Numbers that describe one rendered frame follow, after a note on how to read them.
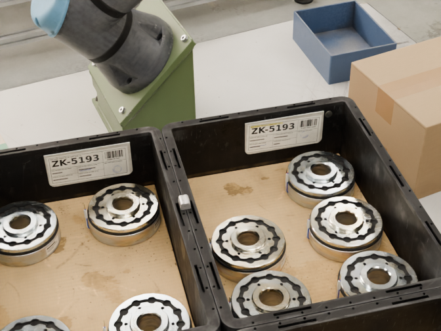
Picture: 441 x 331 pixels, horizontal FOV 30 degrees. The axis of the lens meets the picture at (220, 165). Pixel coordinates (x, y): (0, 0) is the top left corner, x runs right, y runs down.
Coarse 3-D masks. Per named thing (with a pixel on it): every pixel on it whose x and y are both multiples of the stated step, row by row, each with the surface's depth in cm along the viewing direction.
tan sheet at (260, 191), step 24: (264, 168) 128; (192, 192) 123; (216, 192) 123; (240, 192) 123; (264, 192) 123; (360, 192) 123; (216, 216) 119; (264, 216) 119; (288, 216) 119; (288, 240) 115; (384, 240) 115; (288, 264) 112; (312, 264) 112; (336, 264) 111; (312, 288) 108; (336, 288) 108
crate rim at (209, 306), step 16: (144, 128) 120; (32, 144) 117; (48, 144) 117; (64, 144) 117; (80, 144) 117; (160, 144) 116; (160, 160) 114; (176, 192) 108; (176, 208) 106; (192, 240) 101; (192, 256) 99; (192, 272) 97; (208, 288) 95; (208, 304) 93; (208, 320) 91
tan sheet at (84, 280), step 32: (64, 224) 118; (160, 224) 118; (64, 256) 113; (96, 256) 113; (128, 256) 113; (160, 256) 113; (0, 288) 109; (32, 288) 109; (64, 288) 109; (96, 288) 109; (128, 288) 109; (160, 288) 109; (0, 320) 105; (64, 320) 105; (96, 320) 104; (192, 320) 104
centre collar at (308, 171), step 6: (312, 162) 123; (318, 162) 123; (324, 162) 123; (330, 162) 123; (306, 168) 122; (312, 168) 123; (330, 168) 122; (336, 168) 122; (306, 174) 121; (312, 174) 121; (330, 174) 120; (336, 174) 121; (312, 180) 120; (318, 180) 120; (324, 180) 120; (330, 180) 120
